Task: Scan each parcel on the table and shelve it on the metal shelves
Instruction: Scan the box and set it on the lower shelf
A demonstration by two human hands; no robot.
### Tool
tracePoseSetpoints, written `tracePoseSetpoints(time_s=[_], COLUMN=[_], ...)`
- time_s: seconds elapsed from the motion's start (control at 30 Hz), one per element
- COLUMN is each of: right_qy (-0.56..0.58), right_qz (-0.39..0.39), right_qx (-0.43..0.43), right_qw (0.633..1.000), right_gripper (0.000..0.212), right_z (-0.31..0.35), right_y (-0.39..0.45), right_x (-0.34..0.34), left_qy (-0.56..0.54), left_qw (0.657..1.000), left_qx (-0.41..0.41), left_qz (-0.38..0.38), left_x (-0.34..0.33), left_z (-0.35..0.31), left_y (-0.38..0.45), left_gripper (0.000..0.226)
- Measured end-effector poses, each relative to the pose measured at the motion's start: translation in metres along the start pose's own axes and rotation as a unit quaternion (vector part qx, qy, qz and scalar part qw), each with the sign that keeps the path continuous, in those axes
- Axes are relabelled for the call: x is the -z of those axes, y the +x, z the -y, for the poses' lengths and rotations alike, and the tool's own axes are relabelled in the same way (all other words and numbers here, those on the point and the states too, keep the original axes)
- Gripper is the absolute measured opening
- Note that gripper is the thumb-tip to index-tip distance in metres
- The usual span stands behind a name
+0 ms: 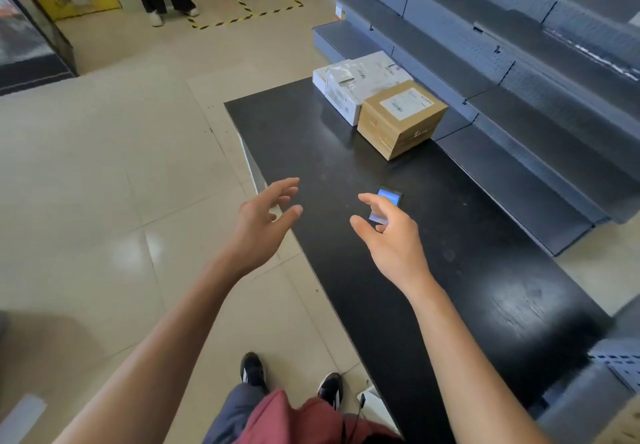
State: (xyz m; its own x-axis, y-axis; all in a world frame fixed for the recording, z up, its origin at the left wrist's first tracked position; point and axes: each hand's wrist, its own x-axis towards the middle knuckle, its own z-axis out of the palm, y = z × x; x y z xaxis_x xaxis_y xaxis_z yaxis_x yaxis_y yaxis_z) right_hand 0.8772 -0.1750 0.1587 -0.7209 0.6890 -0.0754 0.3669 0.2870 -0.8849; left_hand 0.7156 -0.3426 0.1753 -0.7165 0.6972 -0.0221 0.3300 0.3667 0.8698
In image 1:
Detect person's left hand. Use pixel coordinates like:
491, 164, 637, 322
225, 177, 304, 279

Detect person's right hand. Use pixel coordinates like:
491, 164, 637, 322
350, 193, 435, 300

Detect person's left forearm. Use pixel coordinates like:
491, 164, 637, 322
52, 254, 262, 444

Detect person's right forearm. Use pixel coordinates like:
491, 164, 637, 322
402, 276, 551, 444

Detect small handheld device blue screen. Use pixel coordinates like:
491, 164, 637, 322
368, 186, 402, 225

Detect black table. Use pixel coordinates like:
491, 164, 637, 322
224, 77, 615, 444

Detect brown cardboard parcel box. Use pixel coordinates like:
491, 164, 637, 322
356, 80, 449, 161

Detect white cardboard parcel box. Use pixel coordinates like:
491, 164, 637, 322
312, 51, 401, 127

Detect grey plastic mailer bag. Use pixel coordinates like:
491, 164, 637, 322
325, 54, 415, 105

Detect person's black left shoe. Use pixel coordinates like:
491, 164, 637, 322
239, 352, 269, 395

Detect person's black shoe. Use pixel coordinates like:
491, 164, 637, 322
239, 352, 269, 395
317, 372, 345, 412

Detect person's black right shoe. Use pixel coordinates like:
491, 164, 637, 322
317, 372, 345, 412

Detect person's red shirt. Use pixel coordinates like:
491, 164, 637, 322
247, 389, 407, 444

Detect person's grey trousers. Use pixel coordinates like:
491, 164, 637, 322
202, 383, 282, 444

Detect grey metal tiered shelving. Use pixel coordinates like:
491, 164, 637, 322
312, 0, 640, 257

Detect grey perforated metal shelf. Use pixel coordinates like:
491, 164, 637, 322
537, 293, 640, 444

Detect black glass display cabinet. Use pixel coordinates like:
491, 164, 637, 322
0, 0, 80, 96

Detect thin black cable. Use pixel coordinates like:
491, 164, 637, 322
341, 393, 368, 444

